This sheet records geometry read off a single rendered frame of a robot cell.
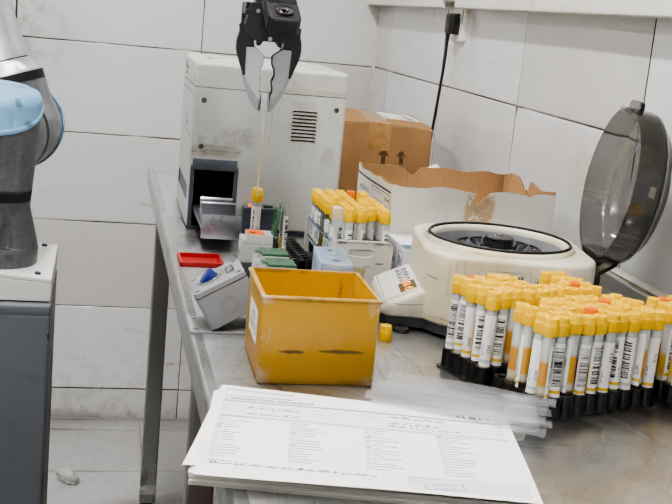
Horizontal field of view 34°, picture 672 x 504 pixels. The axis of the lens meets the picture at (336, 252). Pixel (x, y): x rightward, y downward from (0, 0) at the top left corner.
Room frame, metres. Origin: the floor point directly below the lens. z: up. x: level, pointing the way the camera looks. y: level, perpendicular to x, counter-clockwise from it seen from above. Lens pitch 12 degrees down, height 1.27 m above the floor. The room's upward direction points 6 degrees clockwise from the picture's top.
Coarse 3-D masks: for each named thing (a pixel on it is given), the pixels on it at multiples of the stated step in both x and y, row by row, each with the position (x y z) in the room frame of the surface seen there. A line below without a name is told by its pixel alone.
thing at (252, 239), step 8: (248, 232) 1.59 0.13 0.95; (256, 232) 1.60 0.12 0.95; (264, 232) 1.60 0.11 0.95; (240, 240) 1.58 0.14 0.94; (248, 240) 1.57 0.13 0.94; (256, 240) 1.57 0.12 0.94; (264, 240) 1.57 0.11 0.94; (272, 240) 1.58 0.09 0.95; (240, 248) 1.57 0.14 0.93; (248, 248) 1.57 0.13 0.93; (256, 248) 1.57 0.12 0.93; (240, 256) 1.57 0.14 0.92; (248, 256) 1.57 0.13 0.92
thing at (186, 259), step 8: (184, 256) 1.71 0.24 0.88; (192, 256) 1.72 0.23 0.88; (200, 256) 1.72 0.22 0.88; (208, 256) 1.72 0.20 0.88; (216, 256) 1.73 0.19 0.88; (184, 264) 1.65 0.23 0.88; (192, 264) 1.65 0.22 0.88; (200, 264) 1.66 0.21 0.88; (208, 264) 1.66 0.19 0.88; (216, 264) 1.66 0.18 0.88
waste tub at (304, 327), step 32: (256, 288) 1.20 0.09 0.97; (288, 288) 1.28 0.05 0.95; (320, 288) 1.29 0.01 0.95; (352, 288) 1.29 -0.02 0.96; (256, 320) 1.18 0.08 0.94; (288, 320) 1.15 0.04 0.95; (320, 320) 1.16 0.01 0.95; (352, 320) 1.16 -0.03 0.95; (256, 352) 1.16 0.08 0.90; (288, 352) 1.15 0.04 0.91; (320, 352) 1.16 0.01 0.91; (352, 352) 1.17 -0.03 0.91; (320, 384) 1.16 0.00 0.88; (352, 384) 1.17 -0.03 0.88
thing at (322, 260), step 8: (320, 248) 1.41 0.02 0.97; (328, 248) 1.42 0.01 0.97; (336, 248) 1.42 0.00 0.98; (320, 256) 1.37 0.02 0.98; (328, 256) 1.37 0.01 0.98; (336, 256) 1.37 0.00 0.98; (344, 256) 1.38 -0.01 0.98; (312, 264) 1.42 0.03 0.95; (320, 264) 1.33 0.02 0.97; (328, 264) 1.33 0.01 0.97; (336, 264) 1.33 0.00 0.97; (344, 264) 1.33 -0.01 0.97; (352, 264) 1.34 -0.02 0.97
